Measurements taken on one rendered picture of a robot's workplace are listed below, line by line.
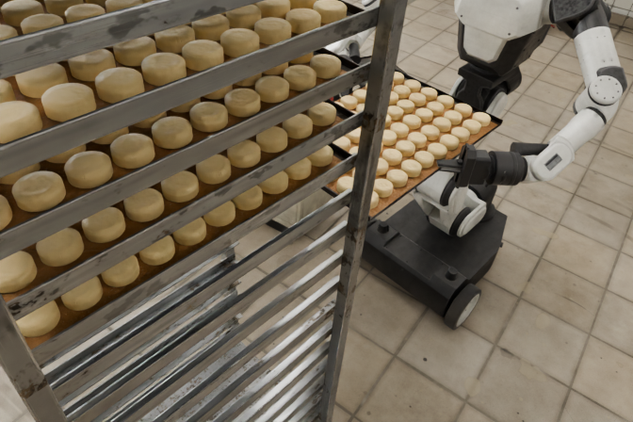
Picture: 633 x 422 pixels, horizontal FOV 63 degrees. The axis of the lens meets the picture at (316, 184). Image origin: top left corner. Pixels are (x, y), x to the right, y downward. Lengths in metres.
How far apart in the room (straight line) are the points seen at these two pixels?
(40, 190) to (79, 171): 0.05
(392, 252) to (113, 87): 1.76
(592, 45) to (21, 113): 1.37
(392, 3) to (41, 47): 0.47
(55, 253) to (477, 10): 1.37
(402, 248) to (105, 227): 1.70
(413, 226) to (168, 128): 1.82
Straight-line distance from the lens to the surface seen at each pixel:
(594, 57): 1.58
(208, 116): 0.70
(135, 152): 0.65
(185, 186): 0.73
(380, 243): 2.25
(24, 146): 0.54
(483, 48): 1.74
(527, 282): 2.59
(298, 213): 2.31
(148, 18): 0.54
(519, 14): 1.65
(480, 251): 2.38
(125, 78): 0.61
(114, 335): 1.50
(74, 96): 0.59
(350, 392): 2.05
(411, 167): 1.30
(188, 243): 0.79
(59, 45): 0.51
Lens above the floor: 1.80
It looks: 40 degrees down
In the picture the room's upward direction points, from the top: 5 degrees clockwise
